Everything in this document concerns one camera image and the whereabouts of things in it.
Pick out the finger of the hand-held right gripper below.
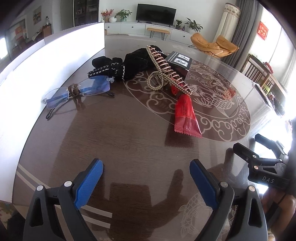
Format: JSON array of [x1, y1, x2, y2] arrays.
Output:
[[254, 134, 290, 161], [232, 143, 287, 171]]

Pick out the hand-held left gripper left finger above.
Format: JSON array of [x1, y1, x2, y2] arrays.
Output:
[[23, 158, 104, 241]]

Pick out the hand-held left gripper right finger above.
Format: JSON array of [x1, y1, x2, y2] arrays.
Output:
[[189, 159, 270, 241]]

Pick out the red snack packet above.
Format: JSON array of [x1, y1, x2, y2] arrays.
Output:
[[171, 85, 204, 139]]

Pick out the rimless eyeglasses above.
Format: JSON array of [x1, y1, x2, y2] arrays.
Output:
[[42, 76, 115, 120]]

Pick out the brown hair tie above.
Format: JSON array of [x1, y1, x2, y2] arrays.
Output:
[[67, 83, 81, 96]]

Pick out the pearl hair claw clip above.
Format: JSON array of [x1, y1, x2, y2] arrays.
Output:
[[146, 45, 192, 96]]

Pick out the black hair bow white trim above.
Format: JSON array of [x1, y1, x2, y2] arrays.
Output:
[[87, 56, 126, 81]]

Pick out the long white storage box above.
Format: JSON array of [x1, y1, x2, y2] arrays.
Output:
[[0, 22, 105, 204]]

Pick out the person's right forearm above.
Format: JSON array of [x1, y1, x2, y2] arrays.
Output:
[[264, 189, 294, 230]]

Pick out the brown patterned desktop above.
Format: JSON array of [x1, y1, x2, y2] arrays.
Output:
[[11, 35, 296, 241]]

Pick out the black tray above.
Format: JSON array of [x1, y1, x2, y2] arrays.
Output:
[[253, 83, 275, 109]]

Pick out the dark wooden slatted chair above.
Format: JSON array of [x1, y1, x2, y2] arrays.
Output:
[[240, 54, 273, 84]]

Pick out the patterned cloth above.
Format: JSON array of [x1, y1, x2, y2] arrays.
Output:
[[0, 200, 16, 223]]

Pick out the black box with white labels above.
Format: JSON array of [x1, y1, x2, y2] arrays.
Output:
[[165, 51, 193, 81]]

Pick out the orange rocking chair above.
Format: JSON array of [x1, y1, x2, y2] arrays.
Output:
[[190, 32, 239, 57]]

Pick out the grey curtain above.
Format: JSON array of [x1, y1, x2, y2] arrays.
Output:
[[222, 0, 264, 70]]

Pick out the black fluffy pom-pom item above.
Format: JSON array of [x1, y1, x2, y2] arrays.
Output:
[[124, 45, 168, 80]]

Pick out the air conditioner with lace cover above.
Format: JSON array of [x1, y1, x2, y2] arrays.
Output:
[[218, 3, 241, 37]]

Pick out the large leafy potted plant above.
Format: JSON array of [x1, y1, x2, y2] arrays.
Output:
[[184, 18, 203, 33]]

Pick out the wooden bench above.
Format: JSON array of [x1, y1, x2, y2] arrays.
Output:
[[147, 27, 171, 41]]

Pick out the white television cabinet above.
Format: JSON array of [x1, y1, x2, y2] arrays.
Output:
[[105, 22, 199, 43]]

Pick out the black television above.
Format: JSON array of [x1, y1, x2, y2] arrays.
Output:
[[136, 3, 176, 25]]

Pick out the red flower plant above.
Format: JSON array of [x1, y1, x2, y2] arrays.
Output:
[[101, 9, 114, 23]]

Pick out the bushy green potted plant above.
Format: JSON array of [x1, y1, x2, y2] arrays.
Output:
[[115, 9, 133, 22]]

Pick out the dark display cabinet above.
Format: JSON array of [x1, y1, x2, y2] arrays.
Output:
[[73, 0, 100, 22]]

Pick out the red wall hanging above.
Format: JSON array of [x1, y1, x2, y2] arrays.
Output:
[[258, 21, 269, 41]]

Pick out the wall painting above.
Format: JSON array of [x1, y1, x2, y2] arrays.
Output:
[[32, 6, 42, 25]]

